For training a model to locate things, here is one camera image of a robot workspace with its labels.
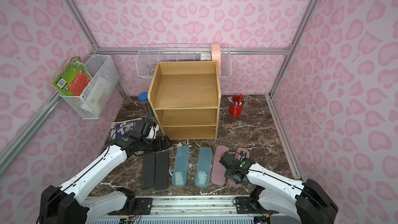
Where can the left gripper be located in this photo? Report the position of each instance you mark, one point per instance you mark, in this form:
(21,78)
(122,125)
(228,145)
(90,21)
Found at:
(158,143)

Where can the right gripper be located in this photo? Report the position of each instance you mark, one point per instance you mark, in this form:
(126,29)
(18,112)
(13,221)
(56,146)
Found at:
(229,164)

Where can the pink pencil case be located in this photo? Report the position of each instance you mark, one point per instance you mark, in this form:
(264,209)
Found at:
(218,171)
(240,153)

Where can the black pencil case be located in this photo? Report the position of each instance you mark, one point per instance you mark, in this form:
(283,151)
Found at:
(161,179)
(148,170)

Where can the teal pencil case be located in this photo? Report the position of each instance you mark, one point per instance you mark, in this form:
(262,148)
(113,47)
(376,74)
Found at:
(202,176)
(181,166)

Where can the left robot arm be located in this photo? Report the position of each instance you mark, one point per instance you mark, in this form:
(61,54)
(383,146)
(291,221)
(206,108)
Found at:
(68,203)

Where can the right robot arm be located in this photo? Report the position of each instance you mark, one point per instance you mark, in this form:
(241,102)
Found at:
(305,201)

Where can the blue-lid pencil tube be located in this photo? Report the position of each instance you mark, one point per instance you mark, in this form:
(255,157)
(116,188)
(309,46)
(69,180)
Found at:
(143,97)

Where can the wooden three-tier shelf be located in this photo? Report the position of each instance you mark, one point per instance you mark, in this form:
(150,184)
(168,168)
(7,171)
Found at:
(186,106)

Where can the blue comic book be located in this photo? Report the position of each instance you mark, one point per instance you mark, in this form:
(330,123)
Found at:
(121,127)

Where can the red pen cup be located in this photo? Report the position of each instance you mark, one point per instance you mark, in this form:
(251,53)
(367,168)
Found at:
(236,105)

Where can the white paper in basket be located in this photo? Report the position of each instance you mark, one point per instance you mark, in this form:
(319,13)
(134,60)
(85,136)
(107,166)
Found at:
(96,97)

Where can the white mesh side basket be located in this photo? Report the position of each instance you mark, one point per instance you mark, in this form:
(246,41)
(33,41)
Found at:
(98,66)

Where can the pink tape roll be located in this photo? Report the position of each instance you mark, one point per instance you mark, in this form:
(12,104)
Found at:
(216,56)

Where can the green red book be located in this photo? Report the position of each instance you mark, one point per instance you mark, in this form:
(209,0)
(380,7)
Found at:
(73,78)

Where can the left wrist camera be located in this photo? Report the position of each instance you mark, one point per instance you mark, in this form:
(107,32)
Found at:
(153,129)

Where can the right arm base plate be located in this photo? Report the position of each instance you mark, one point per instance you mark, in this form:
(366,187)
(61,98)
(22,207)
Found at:
(248,205)

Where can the aluminium front rail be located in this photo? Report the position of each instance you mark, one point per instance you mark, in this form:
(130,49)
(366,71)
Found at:
(194,210)

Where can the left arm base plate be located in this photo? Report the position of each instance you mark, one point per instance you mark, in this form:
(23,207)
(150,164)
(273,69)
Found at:
(136,206)

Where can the white wire wall basket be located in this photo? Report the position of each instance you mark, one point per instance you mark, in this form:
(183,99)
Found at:
(173,59)

